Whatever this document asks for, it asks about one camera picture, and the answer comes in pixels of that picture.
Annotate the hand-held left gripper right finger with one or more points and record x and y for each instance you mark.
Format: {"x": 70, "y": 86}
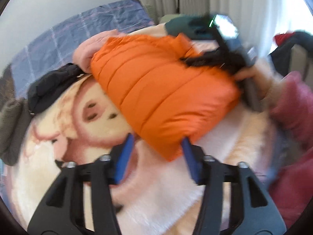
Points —
{"x": 192, "y": 159}

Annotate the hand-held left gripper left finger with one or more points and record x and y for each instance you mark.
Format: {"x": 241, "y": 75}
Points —
{"x": 126, "y": 156}

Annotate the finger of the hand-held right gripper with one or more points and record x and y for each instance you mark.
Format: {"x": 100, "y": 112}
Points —
{"x": 210, "y": 60}

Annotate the orange puffer jacket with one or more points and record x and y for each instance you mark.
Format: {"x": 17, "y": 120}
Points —
{"x": 159, "y": 90}

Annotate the person's right forearm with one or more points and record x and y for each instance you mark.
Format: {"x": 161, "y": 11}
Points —
{"x": 293, "y": 102}

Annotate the person's right hand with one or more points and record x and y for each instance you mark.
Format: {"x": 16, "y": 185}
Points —
{"x": 265, "y": 83}

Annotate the dark green garment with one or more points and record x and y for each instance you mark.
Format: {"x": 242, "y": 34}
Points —
{"x": 178, "y": 26}

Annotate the red cloth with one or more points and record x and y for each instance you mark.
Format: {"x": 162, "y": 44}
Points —
{"x": 283, "y": 39}

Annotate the olive green cushion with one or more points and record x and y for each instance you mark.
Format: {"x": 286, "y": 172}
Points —
{"x": 168, "y": 18}

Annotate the cream printed blanket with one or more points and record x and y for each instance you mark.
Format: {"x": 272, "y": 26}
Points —
{"x": 73, "y": 127}

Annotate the dark hanging garment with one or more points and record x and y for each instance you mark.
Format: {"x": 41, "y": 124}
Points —
{"x": 283, "y": 56}

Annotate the black garment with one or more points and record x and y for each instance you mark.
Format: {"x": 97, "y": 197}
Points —
{"x": 53, "y": 85}

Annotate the person's pink clothing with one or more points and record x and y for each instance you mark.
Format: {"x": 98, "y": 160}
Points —
{"x": 293, "y": 191}

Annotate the pink garment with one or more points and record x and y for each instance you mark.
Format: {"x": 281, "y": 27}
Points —
{"x": 85, "y": 51}

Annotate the grey-brown fleece garment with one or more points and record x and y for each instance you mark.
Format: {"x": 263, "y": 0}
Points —
{"x": 12, "y": 127}

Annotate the blue plaid bedsheet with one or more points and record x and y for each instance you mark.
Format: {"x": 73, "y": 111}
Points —
{"x": 61, "y": 34}

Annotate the dark printed pillow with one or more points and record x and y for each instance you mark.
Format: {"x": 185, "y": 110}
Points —
{"x": 6, "y": 83}

